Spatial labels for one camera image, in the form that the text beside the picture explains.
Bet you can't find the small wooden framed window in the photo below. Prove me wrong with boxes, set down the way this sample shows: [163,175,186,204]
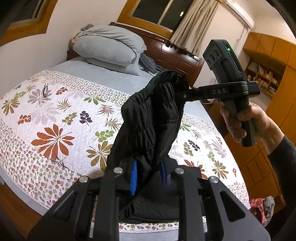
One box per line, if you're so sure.
[0,0,59,47]

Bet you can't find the wooden headboard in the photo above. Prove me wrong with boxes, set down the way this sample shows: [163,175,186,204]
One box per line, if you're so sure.
[109,22,205,88]

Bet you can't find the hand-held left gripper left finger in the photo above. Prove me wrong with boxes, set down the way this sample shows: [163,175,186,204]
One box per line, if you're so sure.
[27,161,139,241]

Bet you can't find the grey and white fleece blanket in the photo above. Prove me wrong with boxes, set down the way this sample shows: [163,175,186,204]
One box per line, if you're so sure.
[138,53,166,77]

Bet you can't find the black pants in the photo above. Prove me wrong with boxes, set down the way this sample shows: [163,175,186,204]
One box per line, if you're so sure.
[105,71,205,224]

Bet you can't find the floral quilt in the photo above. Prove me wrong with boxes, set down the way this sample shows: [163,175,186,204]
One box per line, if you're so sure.
[0,70,251,235]

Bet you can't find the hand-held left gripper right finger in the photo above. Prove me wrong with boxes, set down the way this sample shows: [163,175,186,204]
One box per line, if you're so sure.
[159,161,270,241]

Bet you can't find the wooden wall shelf with books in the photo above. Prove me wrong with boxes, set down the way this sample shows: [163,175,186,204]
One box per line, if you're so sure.
[243,57,281,95]

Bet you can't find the black white checkered cloth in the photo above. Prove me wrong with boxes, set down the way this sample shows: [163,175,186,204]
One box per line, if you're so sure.
[262,195,276,227]

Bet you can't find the grey folded duvet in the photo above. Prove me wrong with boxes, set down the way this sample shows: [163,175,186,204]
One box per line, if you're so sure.
[73,25,147,67]

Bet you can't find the white air conditioner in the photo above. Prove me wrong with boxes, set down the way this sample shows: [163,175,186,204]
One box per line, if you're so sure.
[225,0,255,27]

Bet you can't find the beige curtain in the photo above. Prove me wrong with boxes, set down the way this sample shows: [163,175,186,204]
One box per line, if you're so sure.
[169,0,221,56]

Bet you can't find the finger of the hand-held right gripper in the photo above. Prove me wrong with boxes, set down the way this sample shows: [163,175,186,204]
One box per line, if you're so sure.
[175,82,247,103]

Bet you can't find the red plaid cloth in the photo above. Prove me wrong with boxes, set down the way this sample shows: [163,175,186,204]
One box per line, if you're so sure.
[249,198,269,225]

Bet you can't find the person's right hand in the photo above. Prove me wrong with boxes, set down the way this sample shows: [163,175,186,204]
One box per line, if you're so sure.
[220,102,285,154]

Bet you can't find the bed with grey sheet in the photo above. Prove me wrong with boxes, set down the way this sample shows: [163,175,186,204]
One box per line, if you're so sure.
[0,57,251,232]

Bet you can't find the grey pillow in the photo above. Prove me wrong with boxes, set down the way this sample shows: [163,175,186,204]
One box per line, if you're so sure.
[86,57,141,76]

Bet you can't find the person's right forearm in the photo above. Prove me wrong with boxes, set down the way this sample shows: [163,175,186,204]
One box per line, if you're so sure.
[267,135,296,210]

